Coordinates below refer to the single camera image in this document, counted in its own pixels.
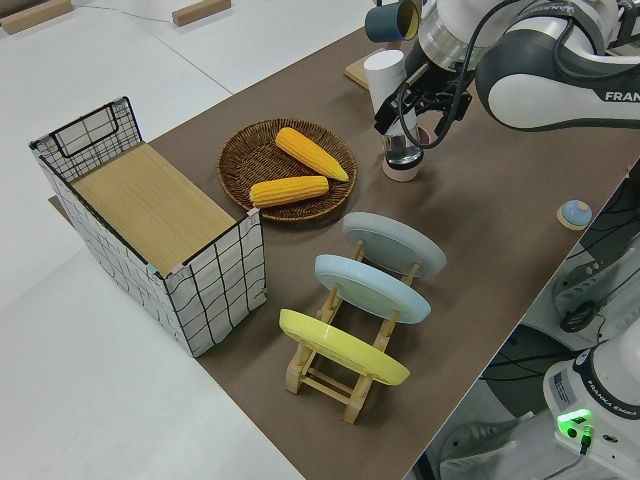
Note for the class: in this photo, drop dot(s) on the light blue plate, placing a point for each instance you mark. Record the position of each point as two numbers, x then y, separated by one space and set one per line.
370 287

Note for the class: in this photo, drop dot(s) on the pink ceramic mug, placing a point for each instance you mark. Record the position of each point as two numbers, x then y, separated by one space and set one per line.
400 174

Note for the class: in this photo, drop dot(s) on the wooden mug rack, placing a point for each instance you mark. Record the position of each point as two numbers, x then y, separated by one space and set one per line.
356 71

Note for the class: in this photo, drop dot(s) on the blue dome bell wooden base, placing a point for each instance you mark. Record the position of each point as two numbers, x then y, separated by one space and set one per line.
575 212

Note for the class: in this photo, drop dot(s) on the wooden stepped shelf board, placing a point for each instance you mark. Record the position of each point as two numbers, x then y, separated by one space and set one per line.
150 205

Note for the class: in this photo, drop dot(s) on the white cup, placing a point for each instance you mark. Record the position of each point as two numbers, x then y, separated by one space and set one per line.
382 75

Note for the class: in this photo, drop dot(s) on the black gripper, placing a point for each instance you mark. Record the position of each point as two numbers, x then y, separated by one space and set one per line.
430 82

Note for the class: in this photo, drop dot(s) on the light wooden block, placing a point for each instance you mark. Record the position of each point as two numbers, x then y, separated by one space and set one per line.
202 11
35 15

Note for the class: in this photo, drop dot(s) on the yellow corn cob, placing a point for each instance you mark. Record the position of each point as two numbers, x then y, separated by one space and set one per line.
290 191
310 152

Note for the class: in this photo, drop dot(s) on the grey plate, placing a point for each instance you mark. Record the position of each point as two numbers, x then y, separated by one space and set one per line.
395 240

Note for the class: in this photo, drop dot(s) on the dark blue ceramic mug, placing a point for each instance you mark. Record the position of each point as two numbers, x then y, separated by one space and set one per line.
382 22

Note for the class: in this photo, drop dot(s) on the wooden plate rack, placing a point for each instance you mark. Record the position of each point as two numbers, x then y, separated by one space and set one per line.
325 387

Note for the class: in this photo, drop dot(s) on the yellow plate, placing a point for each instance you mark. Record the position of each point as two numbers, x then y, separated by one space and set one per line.
340 345

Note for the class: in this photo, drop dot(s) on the brown table mat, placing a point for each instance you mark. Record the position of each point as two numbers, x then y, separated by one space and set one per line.
475 225

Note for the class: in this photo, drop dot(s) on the round brown wicker basket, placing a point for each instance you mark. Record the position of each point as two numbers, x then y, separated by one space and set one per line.
240 160

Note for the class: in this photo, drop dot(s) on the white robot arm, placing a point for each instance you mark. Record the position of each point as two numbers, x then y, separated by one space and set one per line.
550 95

